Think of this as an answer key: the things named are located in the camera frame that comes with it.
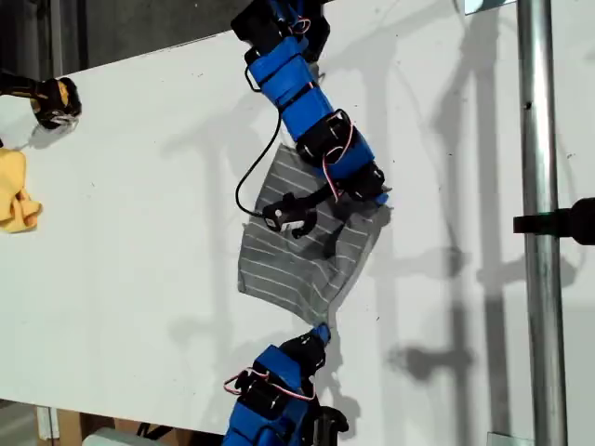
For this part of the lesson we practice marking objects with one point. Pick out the grey striped towel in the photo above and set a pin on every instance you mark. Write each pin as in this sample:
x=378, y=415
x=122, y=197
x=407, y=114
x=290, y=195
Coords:
x=279, y=265

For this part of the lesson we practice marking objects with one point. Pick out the white plastic object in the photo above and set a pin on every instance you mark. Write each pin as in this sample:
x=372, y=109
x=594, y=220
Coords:
x=107, y=439

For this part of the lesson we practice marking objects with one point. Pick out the black clamp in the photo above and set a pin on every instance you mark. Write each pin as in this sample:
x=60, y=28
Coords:
x=572, y=223

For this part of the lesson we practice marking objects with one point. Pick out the brown cardboard box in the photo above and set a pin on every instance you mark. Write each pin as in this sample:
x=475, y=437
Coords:
x=70, y=427

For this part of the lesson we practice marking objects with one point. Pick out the yellow cloth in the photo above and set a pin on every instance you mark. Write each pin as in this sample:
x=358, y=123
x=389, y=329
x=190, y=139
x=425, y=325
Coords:
x=14, y=195

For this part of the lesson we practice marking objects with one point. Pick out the camera black stalk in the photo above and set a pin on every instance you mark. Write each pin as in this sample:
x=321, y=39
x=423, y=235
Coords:
x=321, y=195

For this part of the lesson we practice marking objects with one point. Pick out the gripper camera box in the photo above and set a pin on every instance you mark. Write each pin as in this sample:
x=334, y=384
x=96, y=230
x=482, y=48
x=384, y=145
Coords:
x=330, y=425
x=283, y=218

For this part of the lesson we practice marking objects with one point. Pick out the steel post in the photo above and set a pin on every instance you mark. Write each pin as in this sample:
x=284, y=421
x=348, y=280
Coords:
x=539, y=139

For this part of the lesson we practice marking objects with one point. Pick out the white frame bar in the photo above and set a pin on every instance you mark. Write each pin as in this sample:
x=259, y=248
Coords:
x=46, y=423

